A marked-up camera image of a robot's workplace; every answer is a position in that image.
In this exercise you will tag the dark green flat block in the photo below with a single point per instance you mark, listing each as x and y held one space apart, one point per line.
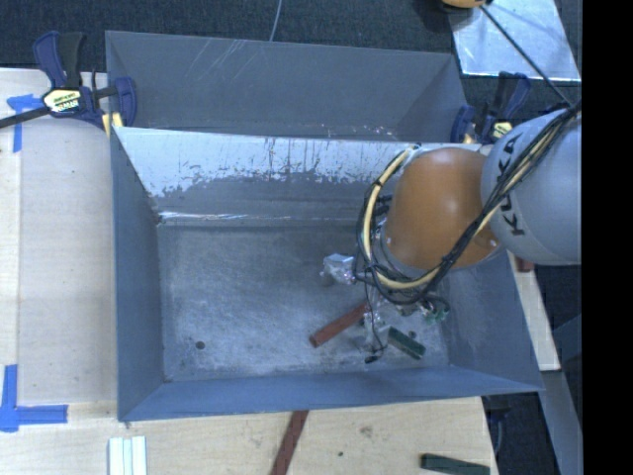
406 343
452 464

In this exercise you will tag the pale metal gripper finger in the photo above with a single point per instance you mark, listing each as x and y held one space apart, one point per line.
372 322
339 267

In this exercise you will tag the red-brown flat block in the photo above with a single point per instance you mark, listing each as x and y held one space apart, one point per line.
336 328
289 443

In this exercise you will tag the grey metal bin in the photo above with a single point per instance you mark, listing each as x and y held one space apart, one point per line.
237 295

